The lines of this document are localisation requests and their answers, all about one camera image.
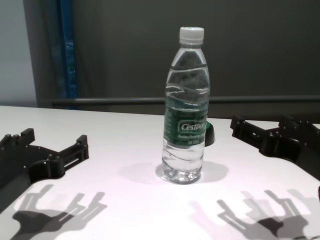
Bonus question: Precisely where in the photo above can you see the clear Cestbon water bottle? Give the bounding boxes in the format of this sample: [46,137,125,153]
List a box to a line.
[161,26,210,185]

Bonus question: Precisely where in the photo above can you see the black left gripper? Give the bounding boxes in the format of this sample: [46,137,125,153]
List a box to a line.
[0,127,90,191]

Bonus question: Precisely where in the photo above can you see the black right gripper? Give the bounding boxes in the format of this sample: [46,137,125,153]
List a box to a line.
[230,114,320,182]

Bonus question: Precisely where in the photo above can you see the grey horizontal rail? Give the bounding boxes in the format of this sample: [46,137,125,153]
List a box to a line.
[51,96,320,106]

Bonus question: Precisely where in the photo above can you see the blue vertical post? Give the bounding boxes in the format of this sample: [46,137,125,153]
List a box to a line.
[56,0,79,110]

